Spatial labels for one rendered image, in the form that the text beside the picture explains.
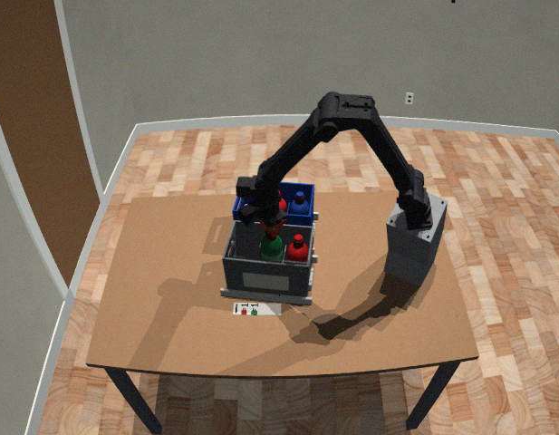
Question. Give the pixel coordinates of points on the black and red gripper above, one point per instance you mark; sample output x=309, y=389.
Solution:
x=279, y=220

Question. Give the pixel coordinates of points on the dark grey crate with dividers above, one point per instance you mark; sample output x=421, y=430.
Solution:
x=255, y=274

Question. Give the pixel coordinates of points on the blue crate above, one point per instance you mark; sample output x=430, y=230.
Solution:
x=288, y=191

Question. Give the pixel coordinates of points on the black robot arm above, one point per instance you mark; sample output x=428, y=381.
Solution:
x=333, y=118

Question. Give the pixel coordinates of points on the green bottle with pale green label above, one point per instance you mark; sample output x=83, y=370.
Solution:
x=271, y=247

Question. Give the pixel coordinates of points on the white paper pick list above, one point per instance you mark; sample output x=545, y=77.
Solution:
x=257, y=309

